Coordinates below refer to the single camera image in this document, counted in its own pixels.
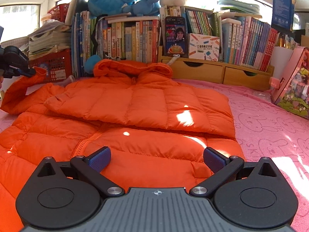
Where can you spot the stack of green folders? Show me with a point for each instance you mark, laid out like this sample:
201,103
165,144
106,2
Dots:
239,7

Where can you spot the clear plastic bag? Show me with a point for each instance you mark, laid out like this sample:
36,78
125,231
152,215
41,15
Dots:
260,95

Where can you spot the row of thin green books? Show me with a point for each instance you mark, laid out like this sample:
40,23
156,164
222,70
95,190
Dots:
200,20

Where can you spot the orange puffer jacket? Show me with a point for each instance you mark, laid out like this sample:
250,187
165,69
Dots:
132,106

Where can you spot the wooden drawer organizer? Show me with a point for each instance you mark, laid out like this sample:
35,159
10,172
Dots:
217,71

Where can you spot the black photo phone box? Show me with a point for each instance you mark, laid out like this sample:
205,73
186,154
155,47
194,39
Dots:
176,37

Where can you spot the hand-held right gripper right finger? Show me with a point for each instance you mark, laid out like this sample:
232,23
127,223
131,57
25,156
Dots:
213,160

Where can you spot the pink triangular toy bag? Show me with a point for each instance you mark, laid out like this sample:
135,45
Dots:
294,87

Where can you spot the blue cardboard box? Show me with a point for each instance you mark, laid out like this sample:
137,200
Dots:
283,7

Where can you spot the row of tall picture books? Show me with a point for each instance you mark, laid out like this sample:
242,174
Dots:
130,41

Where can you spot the grey folder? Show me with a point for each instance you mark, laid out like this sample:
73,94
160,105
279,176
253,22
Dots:
77,4

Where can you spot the large red plastic basket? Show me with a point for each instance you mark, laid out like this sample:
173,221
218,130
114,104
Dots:
53,65

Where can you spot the blue pompom ball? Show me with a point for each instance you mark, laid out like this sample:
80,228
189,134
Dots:
93,62

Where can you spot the row of purple red books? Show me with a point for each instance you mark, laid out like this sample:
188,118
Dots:
251,43

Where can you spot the stack of paper workbooks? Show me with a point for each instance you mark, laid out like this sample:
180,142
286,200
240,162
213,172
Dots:
48,41

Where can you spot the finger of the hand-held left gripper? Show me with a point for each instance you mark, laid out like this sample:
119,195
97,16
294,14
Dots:
28,73

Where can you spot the small red plastic basket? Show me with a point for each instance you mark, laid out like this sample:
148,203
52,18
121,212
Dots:
59,12

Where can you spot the white printed cardboard box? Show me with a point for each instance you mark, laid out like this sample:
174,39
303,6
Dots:
204,47

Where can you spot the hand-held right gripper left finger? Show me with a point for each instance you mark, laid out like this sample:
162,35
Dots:
100,160

